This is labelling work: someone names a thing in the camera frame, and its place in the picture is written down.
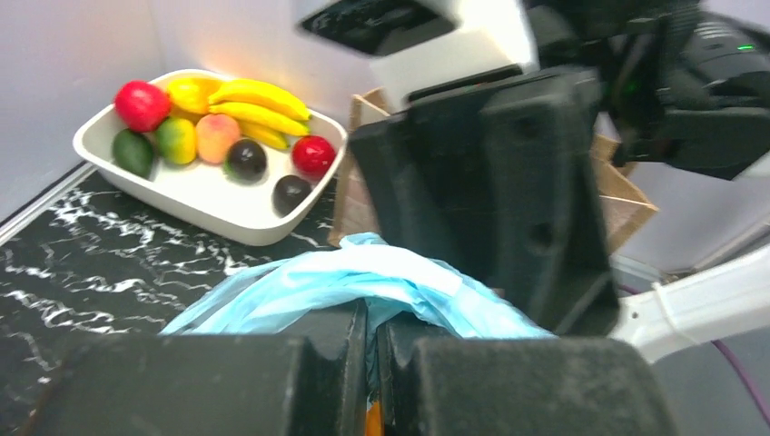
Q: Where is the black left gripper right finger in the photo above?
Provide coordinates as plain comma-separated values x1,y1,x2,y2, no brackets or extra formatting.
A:
377,313,678,436

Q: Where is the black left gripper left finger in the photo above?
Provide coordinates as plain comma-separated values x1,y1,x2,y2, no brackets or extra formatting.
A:
21,301,367,435

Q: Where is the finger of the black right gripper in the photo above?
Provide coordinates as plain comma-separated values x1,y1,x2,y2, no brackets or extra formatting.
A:
349,108,512,289

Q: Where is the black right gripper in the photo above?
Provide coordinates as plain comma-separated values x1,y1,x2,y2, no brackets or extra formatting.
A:
480,1,769,336

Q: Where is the light blue plastic bag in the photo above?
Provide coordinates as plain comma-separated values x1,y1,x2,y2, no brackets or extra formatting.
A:
163,233,552,339

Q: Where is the brown ginger root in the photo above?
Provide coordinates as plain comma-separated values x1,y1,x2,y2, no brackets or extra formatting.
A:
365,401,384,436

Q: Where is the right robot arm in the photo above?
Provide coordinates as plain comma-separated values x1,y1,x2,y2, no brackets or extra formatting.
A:
303,1,769,362

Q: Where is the red apple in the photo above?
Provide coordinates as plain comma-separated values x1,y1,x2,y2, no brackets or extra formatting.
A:
291,135,336,181
114,80,172,133

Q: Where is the dark avocado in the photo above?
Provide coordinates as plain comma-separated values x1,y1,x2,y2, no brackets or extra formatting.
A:
224,138,267,183
271,174,312,216

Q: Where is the yellow banana bunch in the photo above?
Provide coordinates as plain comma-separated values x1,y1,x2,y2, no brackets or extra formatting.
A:
208,79,311,150

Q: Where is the white fruit tray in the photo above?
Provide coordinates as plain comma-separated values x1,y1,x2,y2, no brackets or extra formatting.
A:
73,104,348,246

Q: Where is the peach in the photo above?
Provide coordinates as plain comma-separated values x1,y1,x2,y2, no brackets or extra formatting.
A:
195,114,242,164

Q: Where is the green avocado at back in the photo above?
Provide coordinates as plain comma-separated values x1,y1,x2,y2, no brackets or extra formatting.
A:
112,129,155,179

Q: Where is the green yellow mango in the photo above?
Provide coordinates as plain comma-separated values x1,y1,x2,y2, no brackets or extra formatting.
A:
154,116,197,165

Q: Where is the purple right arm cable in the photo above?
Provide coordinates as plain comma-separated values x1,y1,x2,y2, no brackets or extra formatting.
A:
619,282,770,429

